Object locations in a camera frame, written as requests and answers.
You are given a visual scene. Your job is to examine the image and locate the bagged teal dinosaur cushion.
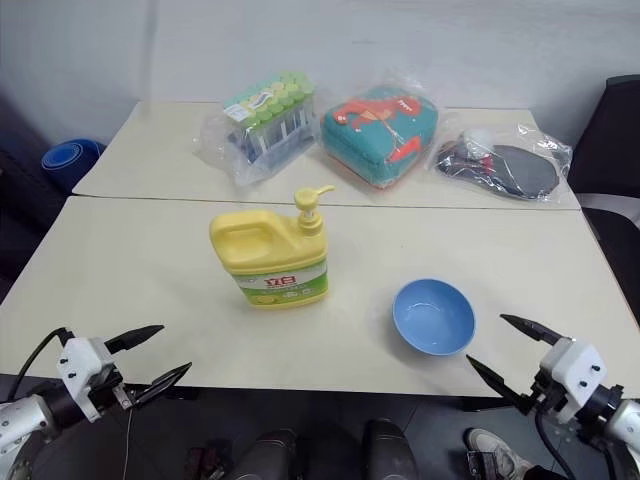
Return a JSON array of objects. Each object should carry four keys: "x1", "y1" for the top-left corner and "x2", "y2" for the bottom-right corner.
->
[{"x1": 319, "y1": 84, "x2": 441, "y2": 191}]

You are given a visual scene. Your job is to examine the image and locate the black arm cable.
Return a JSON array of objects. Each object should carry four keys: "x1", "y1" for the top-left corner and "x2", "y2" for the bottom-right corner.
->
[
  {"x1": 6, "y1": 327, "x2": 75, "y2": 401},
  {"x1": 533, "y1": 398, "x2": 577, "y2": 480}
]

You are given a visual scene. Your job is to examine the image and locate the blue rolled mat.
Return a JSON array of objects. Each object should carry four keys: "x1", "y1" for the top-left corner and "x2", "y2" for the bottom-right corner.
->
[{"x1": 40, "y1": 138, "x2": 107, "y2": 194}]

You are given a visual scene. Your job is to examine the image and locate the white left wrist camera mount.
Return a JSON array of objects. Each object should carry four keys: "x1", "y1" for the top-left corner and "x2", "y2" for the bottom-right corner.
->
[{"x1": 55, "y1": 336, "x2": 120, "y2": 422}]

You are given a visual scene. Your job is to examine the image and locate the white sneaker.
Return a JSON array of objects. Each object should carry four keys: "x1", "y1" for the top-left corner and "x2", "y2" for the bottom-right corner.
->
[{"x1": 464, "y1": 426, "x2": 534, "y2": 480}]

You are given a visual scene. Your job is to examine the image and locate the bagged black table tennis paddles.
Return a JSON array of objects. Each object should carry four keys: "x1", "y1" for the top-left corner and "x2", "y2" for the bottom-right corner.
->
[{"x1": 428, "y1": 121, "x2": 574, "y2": 202}]

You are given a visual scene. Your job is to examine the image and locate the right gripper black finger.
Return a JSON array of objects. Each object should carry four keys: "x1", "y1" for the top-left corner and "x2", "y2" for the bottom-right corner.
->
[
  {"x1": 499, "y1": 313, "x2": 562, "y2": 347},
  {"x1": 465, "y1": 354, "x2": 532, "y2": 414}
]

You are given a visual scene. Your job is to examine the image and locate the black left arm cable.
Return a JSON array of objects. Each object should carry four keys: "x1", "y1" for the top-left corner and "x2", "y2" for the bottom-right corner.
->
[{"x1": 6, "y1": 327, "x2": 75, "y2": 401}]

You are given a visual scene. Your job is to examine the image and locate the blue plastic bowl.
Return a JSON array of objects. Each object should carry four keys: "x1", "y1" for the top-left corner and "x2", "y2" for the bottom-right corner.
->
[{"x1": 391, "y1": 278, "x2": 476, "y2": 357}]

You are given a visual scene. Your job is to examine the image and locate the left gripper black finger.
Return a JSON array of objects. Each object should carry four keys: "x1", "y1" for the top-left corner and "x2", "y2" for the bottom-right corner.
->
[
  {"x1": 103, "y1": 324, "x2": 166, "y2": 356},
  {"x1": 130, "y1": 362, "x2": 194, "y2": 409}
]

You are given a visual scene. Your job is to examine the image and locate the red and black object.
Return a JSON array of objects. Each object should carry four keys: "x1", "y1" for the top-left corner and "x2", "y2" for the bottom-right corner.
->
[{"x1": 186, "y1": 438, "x2": 227, "y2": 480}]

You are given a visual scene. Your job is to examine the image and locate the bagged green-capped tube pack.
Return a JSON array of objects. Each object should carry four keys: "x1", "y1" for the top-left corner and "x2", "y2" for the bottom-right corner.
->
[{"x1": 192, "y1": 70, "x2": 318, "y2": 188}]

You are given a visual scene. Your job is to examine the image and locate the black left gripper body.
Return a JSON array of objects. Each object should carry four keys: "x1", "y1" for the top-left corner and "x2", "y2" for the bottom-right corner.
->
[{"x1": 92, "y1": 368, "x2": 139, "y2": 410}]

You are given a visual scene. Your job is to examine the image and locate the yellow detergent pump bottle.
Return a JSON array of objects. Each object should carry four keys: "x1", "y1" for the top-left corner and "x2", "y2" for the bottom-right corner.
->
[{"x1": 209, "y1": 185, "x2": 336, "y2": 312}]

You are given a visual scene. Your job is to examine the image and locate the dark rounded shape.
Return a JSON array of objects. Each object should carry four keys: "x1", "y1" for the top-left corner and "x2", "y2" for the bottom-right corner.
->
[
  {"x1": 361, "y1": 418, "x2": 419, "y2": 480},
  {"x1": 234, "y1": 428, "x2": 302, "y2": 480}
]

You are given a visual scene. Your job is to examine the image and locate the black chair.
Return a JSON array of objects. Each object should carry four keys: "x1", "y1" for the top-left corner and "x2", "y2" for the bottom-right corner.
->
[{"x1": 566, "y1": 74, "x2": 640, "y2": 301}]

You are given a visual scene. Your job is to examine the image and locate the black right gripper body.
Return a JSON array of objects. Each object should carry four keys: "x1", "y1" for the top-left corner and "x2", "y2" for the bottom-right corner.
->
[{"x1": 521, "y1": 369, "x2": 557, "y2": 416}]

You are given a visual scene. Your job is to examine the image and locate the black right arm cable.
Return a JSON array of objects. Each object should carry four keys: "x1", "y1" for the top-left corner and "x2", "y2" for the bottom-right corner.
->
[{"x1": 533, "y1": 398, "x2": 577, "y2": 480}]

